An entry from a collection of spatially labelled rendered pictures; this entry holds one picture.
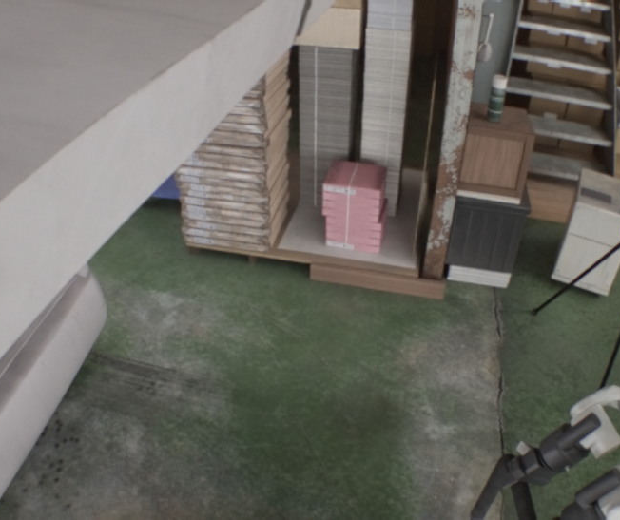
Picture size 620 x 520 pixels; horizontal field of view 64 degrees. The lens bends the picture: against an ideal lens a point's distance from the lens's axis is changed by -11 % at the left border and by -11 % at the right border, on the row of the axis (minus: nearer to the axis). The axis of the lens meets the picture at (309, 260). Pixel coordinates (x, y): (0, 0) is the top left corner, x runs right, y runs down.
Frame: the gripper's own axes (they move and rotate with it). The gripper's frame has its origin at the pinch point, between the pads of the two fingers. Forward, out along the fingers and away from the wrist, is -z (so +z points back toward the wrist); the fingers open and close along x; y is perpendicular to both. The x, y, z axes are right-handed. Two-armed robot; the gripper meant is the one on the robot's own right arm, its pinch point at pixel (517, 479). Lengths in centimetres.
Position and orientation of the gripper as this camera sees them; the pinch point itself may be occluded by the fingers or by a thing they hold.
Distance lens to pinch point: 131.7
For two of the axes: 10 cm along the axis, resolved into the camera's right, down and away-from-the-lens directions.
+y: 0.1, 6.3, -7.8
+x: -8.7, -3.8, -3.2
